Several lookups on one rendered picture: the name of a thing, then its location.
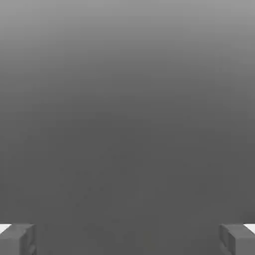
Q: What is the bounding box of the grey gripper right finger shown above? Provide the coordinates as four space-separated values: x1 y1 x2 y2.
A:
218 223 255 255

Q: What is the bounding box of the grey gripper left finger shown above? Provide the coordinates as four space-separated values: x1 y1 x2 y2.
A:
0 223 37 255

